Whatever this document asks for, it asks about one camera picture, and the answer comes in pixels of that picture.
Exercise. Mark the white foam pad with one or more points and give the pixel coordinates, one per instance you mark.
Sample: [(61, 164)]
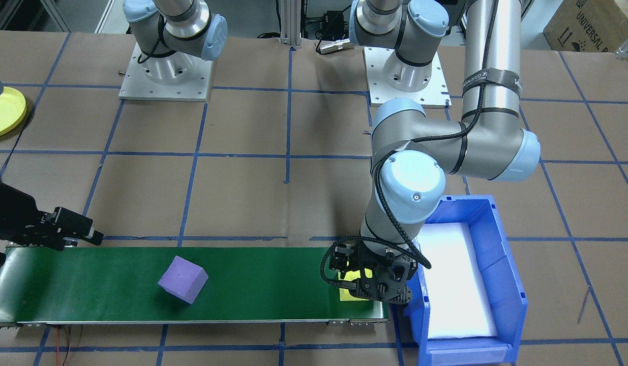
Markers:
[(456, 284)]

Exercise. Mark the yellow round plate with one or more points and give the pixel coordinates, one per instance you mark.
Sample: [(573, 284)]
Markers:
[(11, 114)]

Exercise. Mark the black electronics box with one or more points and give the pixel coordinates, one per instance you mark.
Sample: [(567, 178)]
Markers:
[(334, 23)]

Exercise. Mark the purple foam cube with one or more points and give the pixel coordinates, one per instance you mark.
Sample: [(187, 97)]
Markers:
[(181, 279)]

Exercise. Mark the brown cardboard box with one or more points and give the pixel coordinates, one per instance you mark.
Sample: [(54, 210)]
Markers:
[(593, 25)]

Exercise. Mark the blue plastic storage bin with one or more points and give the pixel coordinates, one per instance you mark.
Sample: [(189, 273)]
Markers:
[(502, 284)]

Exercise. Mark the green conveyor belt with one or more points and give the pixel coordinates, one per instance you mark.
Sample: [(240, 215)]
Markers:
[(268, 284)]

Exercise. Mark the silver metal plug connector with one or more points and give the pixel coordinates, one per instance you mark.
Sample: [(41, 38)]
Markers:
[(334, 47)]

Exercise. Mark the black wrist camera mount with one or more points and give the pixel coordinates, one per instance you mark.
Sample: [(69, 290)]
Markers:
[(382, 290)]

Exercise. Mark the yellow foam cube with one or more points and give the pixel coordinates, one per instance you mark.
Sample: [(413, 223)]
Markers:
[(347, 295)]

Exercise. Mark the aluminium extrusion post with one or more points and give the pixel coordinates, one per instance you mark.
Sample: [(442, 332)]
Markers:
[(291, 23)]

